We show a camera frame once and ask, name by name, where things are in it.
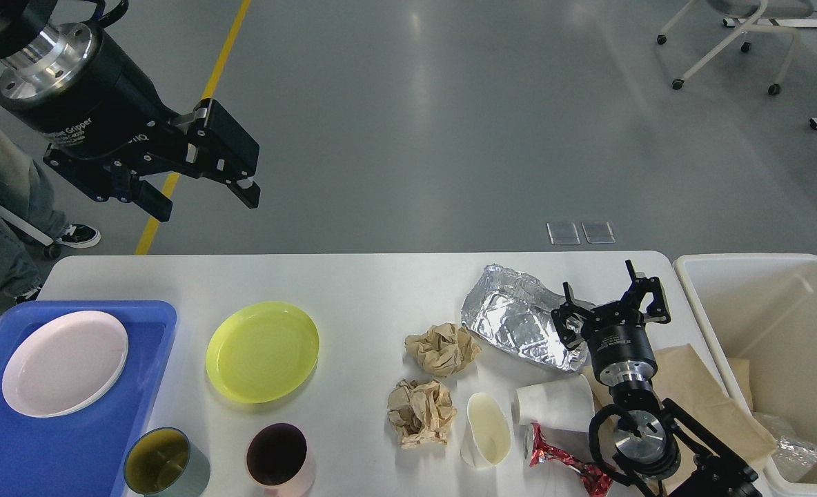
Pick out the crumpled aluminium foil tray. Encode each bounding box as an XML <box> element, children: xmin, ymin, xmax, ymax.
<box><xmin>461</xmin><ymin>264</ymin><xmax>588</xmax><ymax>372</ymax></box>

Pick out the yellow plastic plate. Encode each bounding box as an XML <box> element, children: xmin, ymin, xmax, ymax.
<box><xmin>206</xmin><ymin>301</ymin><xmax>319</xmax><ymax>404</ymax></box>

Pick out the crumpled brown paper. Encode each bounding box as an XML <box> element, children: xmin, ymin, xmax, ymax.
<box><xmin>404</xmin><ymin>323</ymin><xmax>481</xmax><ymax>378</ymax></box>
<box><xmin>386</xmin><ymin>380</ymin><xmax>457</xmax><ymax>449</ymax></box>

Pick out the brown paper in bin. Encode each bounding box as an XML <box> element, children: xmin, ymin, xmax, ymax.
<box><xmin>727</xmin><ymin>358</ymin><xmax>754</xmax><ymax>411</ymax></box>

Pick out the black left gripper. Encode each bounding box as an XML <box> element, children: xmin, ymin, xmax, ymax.
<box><xmin>0</xmin><ymin>22</ymin><xmax>260</xmax><ymax>222</ymax></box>

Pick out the crumpled brown paper upper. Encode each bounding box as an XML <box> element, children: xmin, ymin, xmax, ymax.
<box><xmin>404</xmin><ymin>323</ymin><xmax>481</xmax><ymax>378</ymax></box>

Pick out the teal mug yellow inside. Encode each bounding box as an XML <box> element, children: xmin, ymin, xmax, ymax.
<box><xmin>124</xmin><ymin>427</ymin><xmax>210</xmax><ymax>496</ymax></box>

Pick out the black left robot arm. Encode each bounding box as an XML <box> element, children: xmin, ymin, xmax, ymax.
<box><xmin>0</xmin><ymin>1</ymin><xmax>261</xmax><ymax>222</ymax></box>

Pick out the white pink plate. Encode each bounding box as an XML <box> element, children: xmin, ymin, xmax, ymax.
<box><xmin>1</xmin><ymin>311</ymin><xmax>130</xmax><ymax>418</ymax></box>

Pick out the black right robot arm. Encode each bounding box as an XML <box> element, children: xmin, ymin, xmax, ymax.
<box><xmin>551</xmin><ymin>260</ymin><xmax>760</xmax><ymax>496</ymax></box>

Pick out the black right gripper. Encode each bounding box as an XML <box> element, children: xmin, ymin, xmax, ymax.
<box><xmin>551</xmin><ymin>259</ymin><xmax>671</xmax><ymax>386</ymax></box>

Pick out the white waste bin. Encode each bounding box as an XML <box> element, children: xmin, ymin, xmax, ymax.
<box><xmin>673</xmin><ymin>253</ymin><xmax>817</xmax><ymax>496</ymax></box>

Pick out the white paper cup lying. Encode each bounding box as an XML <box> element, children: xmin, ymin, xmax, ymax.
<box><xmin>515</xmin><ymin>375</ymin><xmax>595</xmax><ymax>432</ymax></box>

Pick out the white rolling chair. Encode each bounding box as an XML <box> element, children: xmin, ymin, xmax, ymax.
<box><xmin>653</xmin><ymin>1</ymin><xmax>817</xmax><ymax>97</ymax></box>

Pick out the brown paper bag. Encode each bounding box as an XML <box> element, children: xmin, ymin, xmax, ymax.
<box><xmin>581</xmin><ymin>344</ymin><xmax>779</xmax><ymax>494</ymax></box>

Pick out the foil scrap in bin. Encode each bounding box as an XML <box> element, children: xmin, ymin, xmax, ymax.
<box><xmin>753</xmin><ymin>412</ymin><xmax>817</xmax><ymax>483</ymax></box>

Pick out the right floor socket plate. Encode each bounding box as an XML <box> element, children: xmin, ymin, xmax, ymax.
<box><xmin>581</xmin><ymin>221</ymin><xmax>616</xmax><ymax>244</ymax></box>

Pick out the crumpled brown paper lower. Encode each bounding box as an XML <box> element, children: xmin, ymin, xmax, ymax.
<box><xmin>386</xmin><ymin>380</ymin><xmax>457</xmax><ymax>449</ymax></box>

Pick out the pink cup dark inside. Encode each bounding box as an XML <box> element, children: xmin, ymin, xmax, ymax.
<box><xmin>246</xmin><ymin>422</ymin><xmax>317</xmax><ymax>496</ymax></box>

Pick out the red foil wrapper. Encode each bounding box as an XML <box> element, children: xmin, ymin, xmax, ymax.
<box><xmin>523</xmin><ymin>422</ymin><xmax>613</xmax><ymax>496</ymax></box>

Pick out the left floor socket plate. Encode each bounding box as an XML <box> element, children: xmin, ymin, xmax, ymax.
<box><xmin>547</xmin><ymin>222</ymin><xmax>581</xmax><ymax>246</ymax></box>

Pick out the cream paper cup open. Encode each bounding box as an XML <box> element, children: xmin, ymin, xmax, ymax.
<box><xmin>461</xmin><ymin>392</ymin><xmax>511</xmax><ymax>469</ymax></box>

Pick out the floor socket plate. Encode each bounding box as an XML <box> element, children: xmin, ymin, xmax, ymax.
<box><xmin>547</xmin><ymin>222</ymin><xmax>581</xmax><ymax>246</ymax></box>
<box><xmin>581</xmin><ymin>221</ymin><xmax>616</xmax><ymax>244</ymax></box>

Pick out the person in jeans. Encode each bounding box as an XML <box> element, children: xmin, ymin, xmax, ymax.
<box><xmin>0</xmin><ymin>129</ymin><xmax>101</xmax><ymax>303</ymax></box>

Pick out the blue plastic tray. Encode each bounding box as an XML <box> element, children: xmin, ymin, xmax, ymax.
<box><xmin>0</xmin><ymin>301</ymin><xmax>177</xmax><ymax>496</ymax></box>

